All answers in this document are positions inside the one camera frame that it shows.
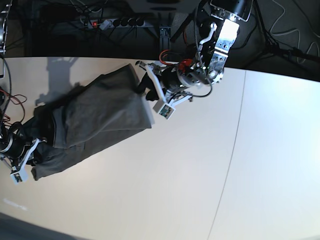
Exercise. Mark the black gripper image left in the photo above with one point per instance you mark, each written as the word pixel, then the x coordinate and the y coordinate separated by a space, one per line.
pixel 18 151

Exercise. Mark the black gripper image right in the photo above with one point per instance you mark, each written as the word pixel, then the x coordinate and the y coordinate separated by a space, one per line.
pixel 170 82

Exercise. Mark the grey T-shirt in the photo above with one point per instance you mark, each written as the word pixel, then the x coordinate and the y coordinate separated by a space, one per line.
pixel 88 120

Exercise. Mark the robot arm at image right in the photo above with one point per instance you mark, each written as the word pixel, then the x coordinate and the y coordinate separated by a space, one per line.
pixel 215 28

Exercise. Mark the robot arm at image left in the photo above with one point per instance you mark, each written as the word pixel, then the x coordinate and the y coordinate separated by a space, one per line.
pixel 15 129

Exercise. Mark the black power strip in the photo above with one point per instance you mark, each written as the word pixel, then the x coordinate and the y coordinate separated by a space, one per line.
pixel 110 23

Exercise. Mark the black tripod stand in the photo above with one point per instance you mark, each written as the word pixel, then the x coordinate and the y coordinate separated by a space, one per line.
pixel 274 47

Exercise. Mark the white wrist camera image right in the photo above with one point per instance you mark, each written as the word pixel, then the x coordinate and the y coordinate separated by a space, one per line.
pixel 163 109

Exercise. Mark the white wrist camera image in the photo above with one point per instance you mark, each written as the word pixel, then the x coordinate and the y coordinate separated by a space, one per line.
pixel 19 176
pixel 163 109

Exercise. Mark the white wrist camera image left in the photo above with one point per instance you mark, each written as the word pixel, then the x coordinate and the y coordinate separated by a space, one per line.
pixel 19 176

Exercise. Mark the aluminium frame post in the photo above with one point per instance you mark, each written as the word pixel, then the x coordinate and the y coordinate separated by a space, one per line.
pixel 164 38

